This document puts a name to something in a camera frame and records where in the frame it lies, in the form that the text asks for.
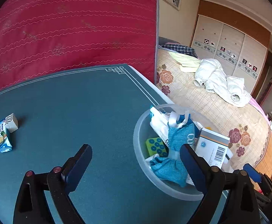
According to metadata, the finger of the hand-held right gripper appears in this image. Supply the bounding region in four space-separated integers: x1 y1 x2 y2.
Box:
243 164 272 187

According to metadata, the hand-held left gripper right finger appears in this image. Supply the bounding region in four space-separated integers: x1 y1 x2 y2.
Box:
180 143 260 224

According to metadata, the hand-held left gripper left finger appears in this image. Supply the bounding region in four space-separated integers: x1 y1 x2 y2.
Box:
13 144 93 224

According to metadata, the white medicine box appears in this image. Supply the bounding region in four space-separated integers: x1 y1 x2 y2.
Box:
193 127 234 172

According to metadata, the blue sock with white tag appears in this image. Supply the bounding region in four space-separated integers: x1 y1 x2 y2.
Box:
149 112 196 187

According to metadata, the green block with blue dots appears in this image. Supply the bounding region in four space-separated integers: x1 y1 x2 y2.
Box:
146 137 168 158

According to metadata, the clear plastic bowl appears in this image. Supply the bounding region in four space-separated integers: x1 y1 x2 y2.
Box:
133 104 234 201

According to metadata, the white wet wipes packet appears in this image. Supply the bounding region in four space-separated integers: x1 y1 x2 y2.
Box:
149 106 174 145

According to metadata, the white block with black stripe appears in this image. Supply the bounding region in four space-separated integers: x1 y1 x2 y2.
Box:
4 113 19 133

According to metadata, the blue snack packet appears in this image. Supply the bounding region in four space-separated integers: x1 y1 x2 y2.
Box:
0 119 13 153

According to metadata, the pink cloth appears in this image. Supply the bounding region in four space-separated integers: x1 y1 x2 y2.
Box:
249 97 270 122

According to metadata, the white puffy jacket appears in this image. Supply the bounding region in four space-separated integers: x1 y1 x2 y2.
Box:
193 58 252 108

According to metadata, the pale yellow cloth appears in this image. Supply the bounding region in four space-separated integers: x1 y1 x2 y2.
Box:
168 51 202 73

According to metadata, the plaid pillow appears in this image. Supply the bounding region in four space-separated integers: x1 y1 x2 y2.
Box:
160 42 198 59

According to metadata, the white and wooden wardrobe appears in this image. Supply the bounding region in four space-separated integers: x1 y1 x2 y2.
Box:
189 0 272 99

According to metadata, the red quilted mattress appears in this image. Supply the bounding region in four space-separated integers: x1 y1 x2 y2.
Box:
0 0 160 97

